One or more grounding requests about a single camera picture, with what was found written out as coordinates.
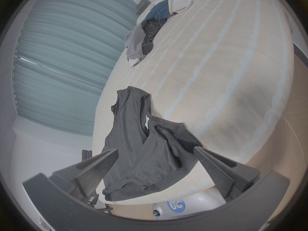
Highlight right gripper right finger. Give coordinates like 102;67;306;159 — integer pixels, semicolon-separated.
193;146;261;201

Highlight bed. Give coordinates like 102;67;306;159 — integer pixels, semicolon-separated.
93;0;308;205

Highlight pile of clothes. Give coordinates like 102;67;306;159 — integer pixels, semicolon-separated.
124;0;194;68

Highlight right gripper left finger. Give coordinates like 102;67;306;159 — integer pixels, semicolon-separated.
49;149;119;204

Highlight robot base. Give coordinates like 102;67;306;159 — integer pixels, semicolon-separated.
152;187;228;222

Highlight black T-shirt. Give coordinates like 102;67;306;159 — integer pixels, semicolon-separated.
102;86;205;201

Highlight blue-green curtain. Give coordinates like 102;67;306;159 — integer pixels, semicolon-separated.
16;0;142;88
12;57;105;137

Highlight white printed pillow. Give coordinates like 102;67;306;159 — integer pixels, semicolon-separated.
137;0;186;26

